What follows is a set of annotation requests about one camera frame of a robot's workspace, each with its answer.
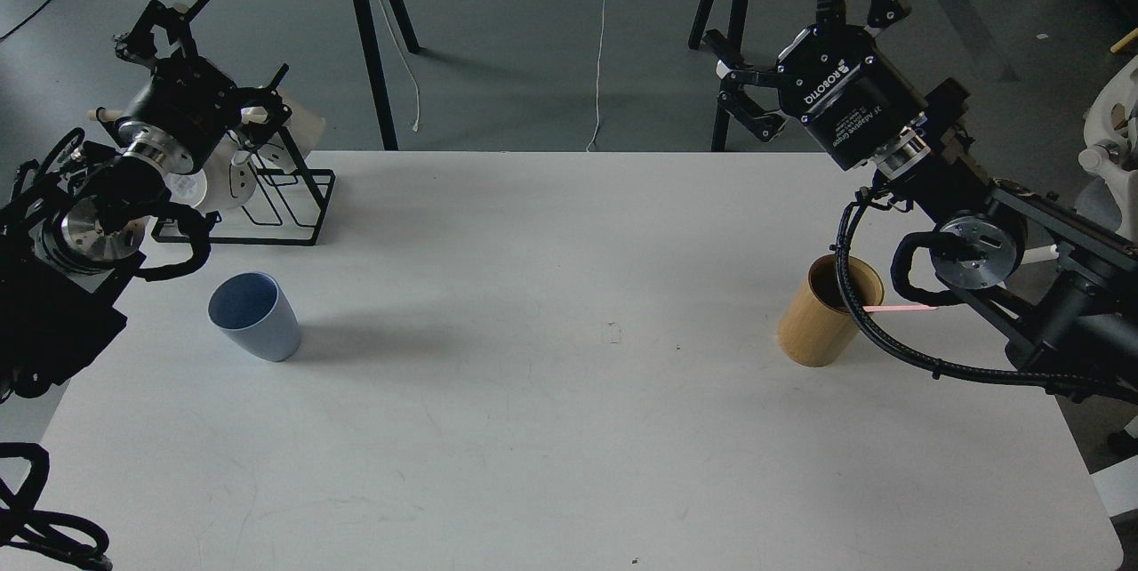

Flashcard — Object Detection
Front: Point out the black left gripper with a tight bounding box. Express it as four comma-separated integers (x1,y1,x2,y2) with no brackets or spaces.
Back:
115,0,292,175

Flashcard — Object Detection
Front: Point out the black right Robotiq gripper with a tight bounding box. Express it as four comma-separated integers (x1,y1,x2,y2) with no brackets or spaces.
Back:
701,0,926,173

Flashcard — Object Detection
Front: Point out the blue plastic cup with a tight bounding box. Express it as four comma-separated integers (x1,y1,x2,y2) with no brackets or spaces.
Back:
207,272,302,363

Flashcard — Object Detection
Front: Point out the pink chopstick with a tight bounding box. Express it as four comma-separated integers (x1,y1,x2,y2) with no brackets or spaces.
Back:
864,304,938,313

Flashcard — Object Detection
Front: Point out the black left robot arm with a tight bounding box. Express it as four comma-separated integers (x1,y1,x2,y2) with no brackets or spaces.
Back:
1,0,292,399

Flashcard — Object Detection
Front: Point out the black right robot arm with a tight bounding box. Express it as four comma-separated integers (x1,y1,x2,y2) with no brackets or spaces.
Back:
704,0,1135,404

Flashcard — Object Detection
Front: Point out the white mug on rack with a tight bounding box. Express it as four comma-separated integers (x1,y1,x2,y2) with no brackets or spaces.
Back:
165,136,257,213

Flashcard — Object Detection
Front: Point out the white square mug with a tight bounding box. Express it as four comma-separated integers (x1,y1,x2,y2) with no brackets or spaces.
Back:
259,89,328,173

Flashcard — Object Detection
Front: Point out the bamboo cylinder holder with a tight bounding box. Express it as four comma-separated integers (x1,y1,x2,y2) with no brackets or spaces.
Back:
776,253,858,367

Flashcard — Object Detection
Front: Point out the white office chair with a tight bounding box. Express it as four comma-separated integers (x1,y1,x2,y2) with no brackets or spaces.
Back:
1070,57,1137,246

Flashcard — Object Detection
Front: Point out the black wire mug rack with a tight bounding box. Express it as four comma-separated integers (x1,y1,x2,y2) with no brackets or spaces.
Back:
203,129,336,246

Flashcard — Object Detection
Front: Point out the white thick hanging cable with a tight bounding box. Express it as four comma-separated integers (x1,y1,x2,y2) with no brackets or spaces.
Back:
360,0,421,133

